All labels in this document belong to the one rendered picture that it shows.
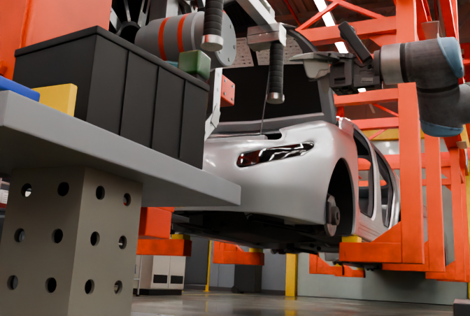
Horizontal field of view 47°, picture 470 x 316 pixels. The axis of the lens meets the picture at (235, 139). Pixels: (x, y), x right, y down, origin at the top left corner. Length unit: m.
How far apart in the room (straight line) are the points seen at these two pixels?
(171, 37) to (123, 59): 0.65
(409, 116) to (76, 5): 4.26
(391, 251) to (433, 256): 1.94
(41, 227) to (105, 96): 0.15
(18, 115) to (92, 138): 0.09
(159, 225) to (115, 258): 0.63
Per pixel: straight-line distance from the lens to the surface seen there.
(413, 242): 4.74
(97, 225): 0.58
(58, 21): 0.84
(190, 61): 0.85
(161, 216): 1.23
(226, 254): 7.37
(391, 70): 1.26
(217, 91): 1.53
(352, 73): 1.28
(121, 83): 0.60
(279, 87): 1.35
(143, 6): 1.46
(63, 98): 0.54
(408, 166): 4.83
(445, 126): 1.29
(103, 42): 0.60
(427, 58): 1.25
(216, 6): 1.08
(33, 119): 0.47
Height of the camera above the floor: 0.32
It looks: 14 degrees up
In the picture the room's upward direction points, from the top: 3 degrees clockwise
